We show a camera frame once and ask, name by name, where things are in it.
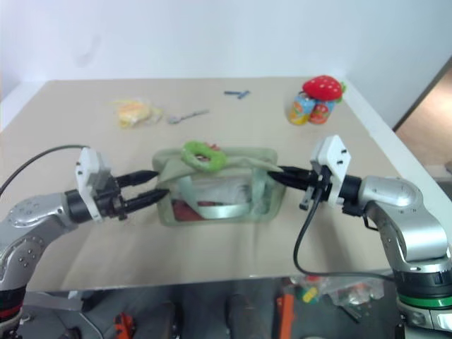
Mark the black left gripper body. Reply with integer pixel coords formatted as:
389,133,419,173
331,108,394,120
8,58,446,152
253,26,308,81
93,174,128,222

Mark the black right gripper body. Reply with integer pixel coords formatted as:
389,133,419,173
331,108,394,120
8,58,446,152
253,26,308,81
299,165,335,210

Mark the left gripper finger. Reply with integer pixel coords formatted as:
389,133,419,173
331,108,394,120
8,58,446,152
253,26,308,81
116,169,159,187
121,189,172,213

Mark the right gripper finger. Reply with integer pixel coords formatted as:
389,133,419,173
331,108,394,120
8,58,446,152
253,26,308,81
268,171,310,190
279,165,312,179

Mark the green transparent zipper pouch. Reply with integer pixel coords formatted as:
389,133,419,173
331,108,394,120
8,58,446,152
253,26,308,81
152,145,287,227

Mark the red strawberry plush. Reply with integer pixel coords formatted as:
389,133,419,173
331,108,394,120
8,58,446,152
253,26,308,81
301,74,347,104

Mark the yellow snack bag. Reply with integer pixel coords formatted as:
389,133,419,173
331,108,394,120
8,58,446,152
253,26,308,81
107,98,165,130

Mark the red drink can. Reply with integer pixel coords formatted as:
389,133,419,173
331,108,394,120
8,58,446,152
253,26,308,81
309,99,335,126

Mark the small silver spoon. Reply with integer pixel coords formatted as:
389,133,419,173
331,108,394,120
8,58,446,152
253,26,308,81
167,109,210,126

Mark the clear plastic bag of items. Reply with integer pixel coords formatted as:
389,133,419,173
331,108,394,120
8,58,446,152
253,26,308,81
289,275,385,309

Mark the small orange black device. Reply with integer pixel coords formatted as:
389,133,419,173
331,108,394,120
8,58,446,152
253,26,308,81
113,311,136,337

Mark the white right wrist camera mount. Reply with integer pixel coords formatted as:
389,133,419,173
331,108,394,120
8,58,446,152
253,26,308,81
309,134,354,206

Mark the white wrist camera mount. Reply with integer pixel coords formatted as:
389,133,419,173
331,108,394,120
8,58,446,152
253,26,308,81
309,134,354,206
75,147,114,222

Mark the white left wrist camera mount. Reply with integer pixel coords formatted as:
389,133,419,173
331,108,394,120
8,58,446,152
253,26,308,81
75,147,114,222

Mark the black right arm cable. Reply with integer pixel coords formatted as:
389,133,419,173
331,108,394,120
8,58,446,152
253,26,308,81
293,186,398,282

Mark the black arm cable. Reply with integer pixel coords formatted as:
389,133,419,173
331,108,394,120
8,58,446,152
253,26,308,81
293,186,398,282
0,143,91,197

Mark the green plush ring keychain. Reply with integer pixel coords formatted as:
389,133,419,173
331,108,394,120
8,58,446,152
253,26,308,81
180,140,227,174

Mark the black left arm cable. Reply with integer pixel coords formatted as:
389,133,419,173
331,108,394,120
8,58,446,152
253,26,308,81
0,143,91,197

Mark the orange tool handle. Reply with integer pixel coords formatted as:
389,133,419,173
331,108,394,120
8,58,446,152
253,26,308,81
276,285,296,333

